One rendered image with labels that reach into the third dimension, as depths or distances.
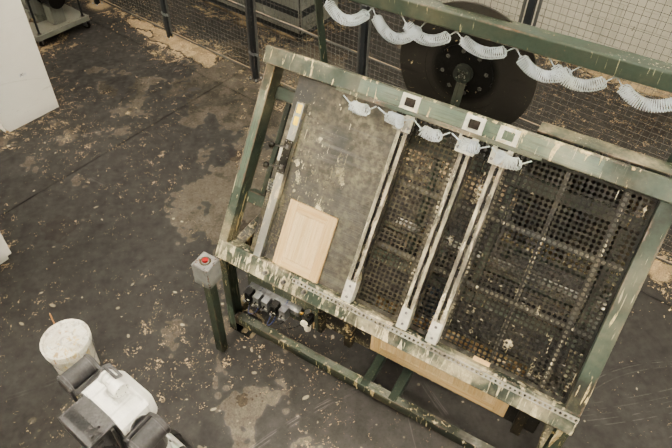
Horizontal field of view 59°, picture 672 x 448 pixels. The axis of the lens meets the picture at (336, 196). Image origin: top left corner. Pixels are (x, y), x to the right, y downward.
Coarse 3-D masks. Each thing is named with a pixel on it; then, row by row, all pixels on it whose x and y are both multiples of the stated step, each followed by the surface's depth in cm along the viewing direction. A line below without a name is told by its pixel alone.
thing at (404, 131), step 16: (416, 96) 296; (400, 112) 287; (416, 112) 297; (400, 128) 301; (400, 144) 306; (400, 160) 311; (384, 176) 311; (384, 192) 312; (384, 208) 318; (368, 224) 318; (368, 240) 319; (368, 256) 325; (352, 272) 325; (352, 288) 326
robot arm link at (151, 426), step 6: (150, 420) 231; (144, 426) 230; (150, 426) 229; (156, 426) 229; (138, 432) 228; (144, 432) 227; (150, 432) 227; (156, 432) 228; (162, 432) 230; (132, 438) 226; (138, 438) 226; (144, 438) 226; (150, 438) 227; (156, 438) 228; (162, 438) 231; (138, 444) 224; (144, 444) 225; (150, 444) 226; (156, 444) 229; (162, 444) 233
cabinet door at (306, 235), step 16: (288, 208) 343; (304, 208) 339; (288, 224) 344; (304, 224) 340; (320, 224) 336; (336, 224) 333; (288, 240) 346; (304, 240) 341; (320, 240) 337; (288, 256) 347; (304, 256) 343; (320, 256) 338; (304, 272) 343; (320, 272) 339
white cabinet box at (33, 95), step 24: (0, 0) 514; (0, 24) 523; (24, 24) 540; (0, 48) 532; (24, 48) 550; (0, 72) 542; (24, 72) 560; (0, 96) 552; (24, 96) 571; (48, 96) 592; (0, 120) 562; (24, 120) 582
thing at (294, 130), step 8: (296, 104) 332; (304, 104) 330; (304, 112) 333; (296, 128) 333; (288, 136) 336; (296, 136) 335; (288, 160) 338; (288, 168) 342; (280, 176) 341; (280, 184) 341; (272, 192) 344; (280, 192) 344; (272, 200) 345; (272, 208) 345; (264, 216) 348; (272, 216) 347; (264, 224) 349; (272, 224) 351; (264, 232) 349; (264, 240) 350; (256, 248) 353; (264, 248) 353
